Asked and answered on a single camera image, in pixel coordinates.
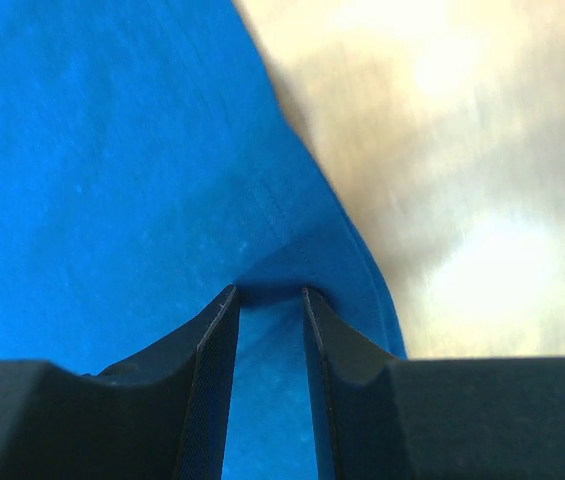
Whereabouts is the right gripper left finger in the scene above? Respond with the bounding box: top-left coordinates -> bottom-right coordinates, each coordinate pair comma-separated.
0,286 -> 240,479

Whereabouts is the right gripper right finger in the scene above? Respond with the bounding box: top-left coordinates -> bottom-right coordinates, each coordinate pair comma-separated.
303,288 -> 565,479

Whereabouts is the dark blue t-shirt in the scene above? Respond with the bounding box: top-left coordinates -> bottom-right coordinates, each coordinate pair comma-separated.
0,1 -> 405,479

